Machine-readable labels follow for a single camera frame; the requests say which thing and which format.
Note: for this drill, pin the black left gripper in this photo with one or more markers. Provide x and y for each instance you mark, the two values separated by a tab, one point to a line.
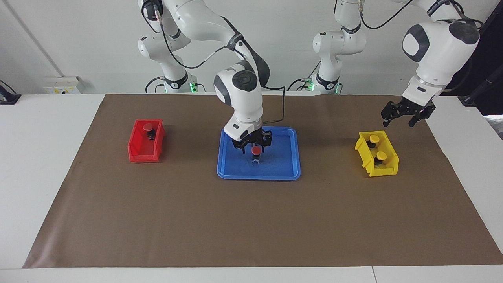
412	107

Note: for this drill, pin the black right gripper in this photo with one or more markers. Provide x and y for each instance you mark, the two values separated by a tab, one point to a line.
250	140

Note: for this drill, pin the red push button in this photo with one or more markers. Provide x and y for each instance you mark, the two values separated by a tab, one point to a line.
256	150
147	127

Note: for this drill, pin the yellow push button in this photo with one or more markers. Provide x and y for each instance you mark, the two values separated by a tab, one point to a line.
380	155
373	138

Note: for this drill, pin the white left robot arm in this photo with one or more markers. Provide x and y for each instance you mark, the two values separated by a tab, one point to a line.
436	51

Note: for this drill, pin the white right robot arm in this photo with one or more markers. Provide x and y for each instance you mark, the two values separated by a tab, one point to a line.
239	102

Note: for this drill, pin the blue plastic tray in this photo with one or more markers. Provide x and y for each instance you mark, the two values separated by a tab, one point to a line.
283	165

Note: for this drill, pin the yellow plastic bin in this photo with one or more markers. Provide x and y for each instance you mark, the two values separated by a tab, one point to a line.
389	167

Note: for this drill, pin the brown table mat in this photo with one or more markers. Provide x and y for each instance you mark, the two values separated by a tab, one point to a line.
251	220

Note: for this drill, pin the black background panel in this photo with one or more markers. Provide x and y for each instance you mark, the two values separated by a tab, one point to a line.
491	47

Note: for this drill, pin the red plastic bin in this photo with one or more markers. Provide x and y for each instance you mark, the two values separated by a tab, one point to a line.
135	151

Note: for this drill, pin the white wall socket box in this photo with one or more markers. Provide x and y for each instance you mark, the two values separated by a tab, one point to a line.
61	84

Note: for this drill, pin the black clamp mount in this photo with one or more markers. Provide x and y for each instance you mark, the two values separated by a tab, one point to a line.
8	97

